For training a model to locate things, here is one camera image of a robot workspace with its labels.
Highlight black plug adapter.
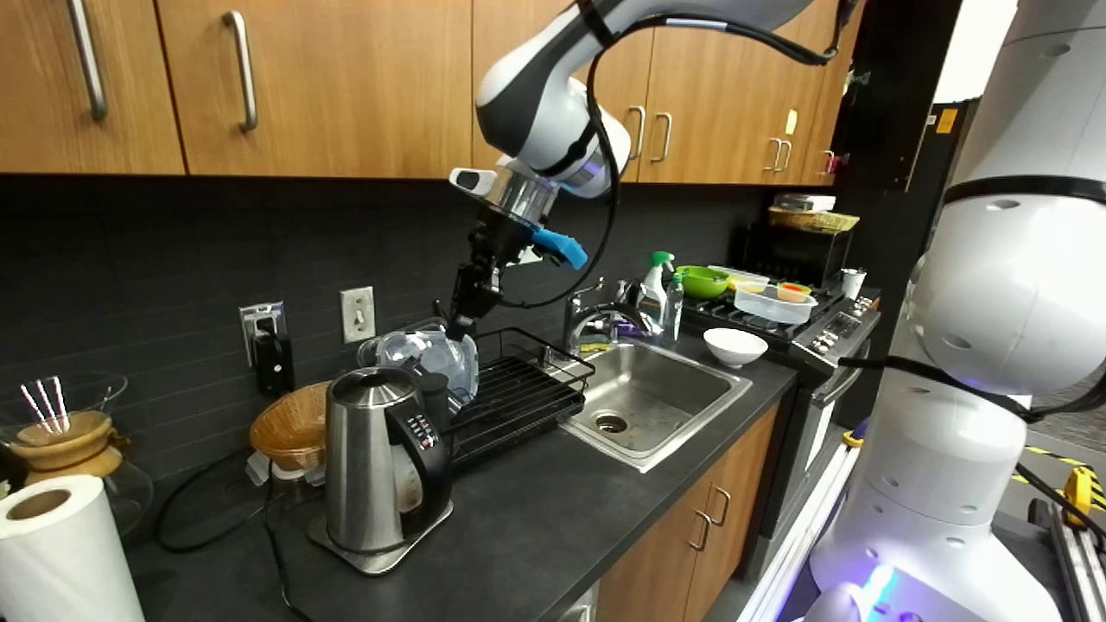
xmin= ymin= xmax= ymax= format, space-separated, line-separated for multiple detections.
xmin=249 ymin=319 xmax=297 ymax=399

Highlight brown wooden bowl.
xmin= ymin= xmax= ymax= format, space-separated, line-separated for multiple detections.
xmin=245 ymin=381 xmax=339 ymax=473

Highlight green plastic bowl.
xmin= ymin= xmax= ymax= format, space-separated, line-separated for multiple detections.
xmin=676 ymin=261 xmax=735 ymax=309

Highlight black kitchen stove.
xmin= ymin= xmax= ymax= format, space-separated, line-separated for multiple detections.
xmin=753 ymin=287 xmax=889 ymax=600

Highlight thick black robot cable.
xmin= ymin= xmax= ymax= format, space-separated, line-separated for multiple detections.
xmin=494 ymin=45 xmax=631 ymax=314

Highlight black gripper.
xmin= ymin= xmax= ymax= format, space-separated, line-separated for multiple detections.
xmin=446 ymin=215 xmax=537 ymax=341

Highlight woven basket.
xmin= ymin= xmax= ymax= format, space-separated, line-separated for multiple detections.
xmin=763 ymin=190 xmax=863 ymax=242

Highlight grey metal rails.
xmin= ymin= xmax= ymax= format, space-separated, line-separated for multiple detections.
xmin=1023 ymin=495 xmax=1106 ymax=622

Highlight stainless steel sink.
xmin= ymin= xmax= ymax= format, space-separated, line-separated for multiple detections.
xmin=559 ymin=335 xmax=759 ymax=478

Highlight white paper towel roll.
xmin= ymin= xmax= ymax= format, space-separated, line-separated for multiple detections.
xmin=0 ymin=469 xmax=150 ymax=622

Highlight stainless steel electric kettle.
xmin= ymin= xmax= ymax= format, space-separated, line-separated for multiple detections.
xmin=303 ymin=362 xmax=456 ymax=576

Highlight spray bottle with green trigger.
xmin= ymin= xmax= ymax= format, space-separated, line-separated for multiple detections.
xmin=632 ymin=250 xmax=689 ymax=344

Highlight small white cup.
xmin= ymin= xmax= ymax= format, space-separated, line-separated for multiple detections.
xmin=838 ymin=261 xmax=871 ymax=303

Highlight yellow tool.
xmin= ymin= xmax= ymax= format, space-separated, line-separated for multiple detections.
xmin=1056 ymin=464 xmax=1106 ymax=533

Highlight stacked clear food containers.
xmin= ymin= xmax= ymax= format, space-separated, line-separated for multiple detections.
xmin=733 ymin=268 xmax=822 ymax=327

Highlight black wire dish rack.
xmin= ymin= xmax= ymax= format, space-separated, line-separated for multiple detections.
xmin=435 ymin=326 xmax=603 ymax=473

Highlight thin black kettle cord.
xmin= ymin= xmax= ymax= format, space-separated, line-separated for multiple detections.
xmin=153 ymin=445 xmax=323 ymax=622

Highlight wooden base cabinet door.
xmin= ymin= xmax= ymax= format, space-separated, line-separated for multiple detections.
xmin=595 ymin=464 xmax=719 ymax=622
xmin=704 ymin=401 xmax=801 ymax=591

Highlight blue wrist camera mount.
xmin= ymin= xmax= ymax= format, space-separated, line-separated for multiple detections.
xmin=529 ymin=220 xmax=593 ymax=276

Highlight black metal pillar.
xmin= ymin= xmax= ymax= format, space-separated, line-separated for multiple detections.
xmin=829 ymin=0 xmax=968 ymax=303

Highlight white paper straw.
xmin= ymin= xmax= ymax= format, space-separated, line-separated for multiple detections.
xmin=45 ymin=372 xmax=75 ymax=431
xmin=14 ymin=381 xmax=56 ymax=439
xmin=32 ymin=372 xmax=66 ymax=434

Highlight white wall outlet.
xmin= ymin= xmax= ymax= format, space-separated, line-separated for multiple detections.
xmin=339 ymin=283 xmax=382 ymax=349
xmin=237 ymin=298 xmax=291 ymax=372

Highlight white plate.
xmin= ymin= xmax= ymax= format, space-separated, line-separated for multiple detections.
xmin=699 ymin=326 xmax=773 ymax=372

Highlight chrome sink faucet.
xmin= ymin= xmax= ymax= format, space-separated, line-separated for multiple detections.
xmin=559 ymin=287 xmax=636 ymax=351

